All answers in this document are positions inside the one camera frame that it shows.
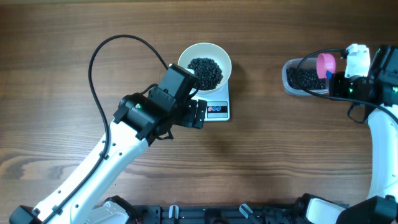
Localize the pink scoop blue handle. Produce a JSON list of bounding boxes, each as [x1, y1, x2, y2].
[[316, 53, 336, 80]]

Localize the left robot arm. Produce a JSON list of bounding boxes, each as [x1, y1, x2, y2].
[[9, 64, 206, 223]]

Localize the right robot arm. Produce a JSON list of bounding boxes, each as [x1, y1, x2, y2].
[[296, 44, 397, 223]]

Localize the black beans in bowl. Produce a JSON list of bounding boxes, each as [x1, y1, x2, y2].
[[188, 58, 223, 91]]

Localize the white digital kitchen scale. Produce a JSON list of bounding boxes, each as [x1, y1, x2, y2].
[[193, 82, 230, 122]]

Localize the white round bowl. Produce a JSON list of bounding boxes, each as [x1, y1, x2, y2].
[[178, 42, 232, 93]]

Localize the clear plastic bean container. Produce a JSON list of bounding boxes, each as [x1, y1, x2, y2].
[[282, 58, 329, 96]]

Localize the black beans pile in container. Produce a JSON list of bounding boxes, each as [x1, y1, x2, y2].
[[286, 67, 326, 90]]

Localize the left black camera cable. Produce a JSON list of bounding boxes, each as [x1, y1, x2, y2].
[[40, 34, 170, 224]]

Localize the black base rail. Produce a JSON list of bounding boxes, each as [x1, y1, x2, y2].
[[90, 203, 312, 224]]

